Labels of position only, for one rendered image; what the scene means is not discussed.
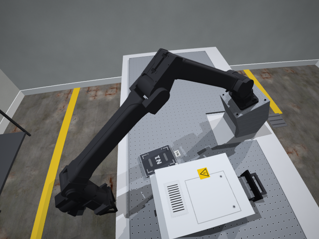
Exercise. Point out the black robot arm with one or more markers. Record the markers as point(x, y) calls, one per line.
point(155, 83)

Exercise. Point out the grey heat sealer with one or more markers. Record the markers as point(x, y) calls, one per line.
point(200, 194)

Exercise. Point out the small white label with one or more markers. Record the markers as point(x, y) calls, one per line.
point(177, 153)

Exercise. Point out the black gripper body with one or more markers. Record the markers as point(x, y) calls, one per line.
point(103, 196)

